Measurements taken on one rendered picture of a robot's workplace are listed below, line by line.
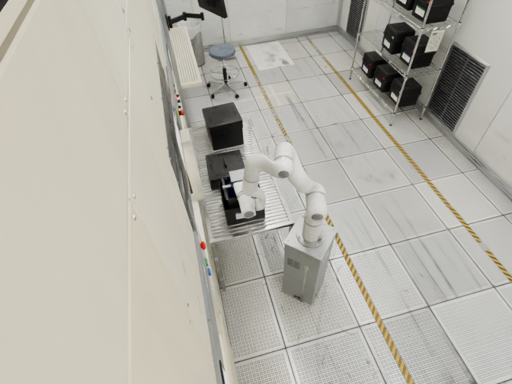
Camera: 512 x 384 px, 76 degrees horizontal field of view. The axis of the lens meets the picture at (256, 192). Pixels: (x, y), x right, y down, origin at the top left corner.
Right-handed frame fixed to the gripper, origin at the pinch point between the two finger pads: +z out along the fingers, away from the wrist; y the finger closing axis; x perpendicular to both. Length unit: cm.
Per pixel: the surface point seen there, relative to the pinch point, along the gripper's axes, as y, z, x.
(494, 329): 169, -104, -108
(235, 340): -25, -67, -106
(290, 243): 25, -39, -31
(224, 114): 2, 80, -5
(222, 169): -9.4, 31.5, -20.2
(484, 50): 266, 110, -5
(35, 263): -25, -139, 141
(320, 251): 41, -50, -31
